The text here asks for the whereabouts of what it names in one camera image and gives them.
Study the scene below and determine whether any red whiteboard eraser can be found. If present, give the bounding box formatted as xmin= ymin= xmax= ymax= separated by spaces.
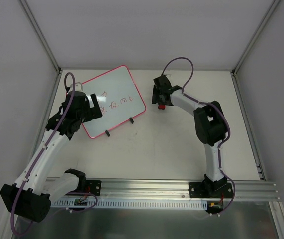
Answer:
xmin=158 ymin=105 xmax=165 ymax=110

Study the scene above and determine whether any pink-framed small whiteboard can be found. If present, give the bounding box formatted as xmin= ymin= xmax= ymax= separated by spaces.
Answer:
xmin=82 ymin=65 xmax=146 ymax=139

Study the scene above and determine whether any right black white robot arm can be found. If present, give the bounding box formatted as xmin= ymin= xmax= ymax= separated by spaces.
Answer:
xmin=152 ymin=75 xmax=229 ymax=198

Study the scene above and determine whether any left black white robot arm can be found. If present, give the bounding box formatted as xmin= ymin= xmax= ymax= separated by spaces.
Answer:
xmin=0 ymin=91 xmax=102 ymax=223

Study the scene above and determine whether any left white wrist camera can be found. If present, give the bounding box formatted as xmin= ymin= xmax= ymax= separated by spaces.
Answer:
xmin=67 ymin=82 xmax=83 ymax=93

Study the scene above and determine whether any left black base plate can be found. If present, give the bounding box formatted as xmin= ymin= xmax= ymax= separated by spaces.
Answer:
xmin=85 ymin=180 xmax=102 ymax=197

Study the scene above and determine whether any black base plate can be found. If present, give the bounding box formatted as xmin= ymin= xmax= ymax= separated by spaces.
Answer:
xmin=85 ymin=180 xmax=102 ymax=197
xmin=189 ymin=181 xmax=234 ymax=199

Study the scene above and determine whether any aluminium mounting rail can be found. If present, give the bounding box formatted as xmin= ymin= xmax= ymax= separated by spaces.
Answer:
xmin=100 ymin=179 xmax=281 ymax=201

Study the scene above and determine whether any white slotted cable duct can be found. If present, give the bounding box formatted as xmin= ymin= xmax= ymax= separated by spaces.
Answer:
xmin=51 ymin=197 xmax=208 ymax=211

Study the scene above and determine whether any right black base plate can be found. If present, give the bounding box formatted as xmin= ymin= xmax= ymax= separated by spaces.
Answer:
xmin=189 ymin=181 xmax=234 ymax=199

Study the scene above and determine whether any left aluminium frame post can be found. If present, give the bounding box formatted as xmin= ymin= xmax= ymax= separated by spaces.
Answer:
xmin=18 ymin=0 xmax=61 ymax=161

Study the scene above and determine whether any aluminium frame post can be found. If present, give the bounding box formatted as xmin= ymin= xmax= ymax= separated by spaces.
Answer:
xmin=18 ymin=0 xmax=61 ymax=161
xmin=231 ymin=0 xmax=282 ymax=181

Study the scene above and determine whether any right aluminium frame post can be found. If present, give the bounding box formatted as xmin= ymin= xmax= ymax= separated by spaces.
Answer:
xmin=231 ymin=0 xmax=282 ymax=181

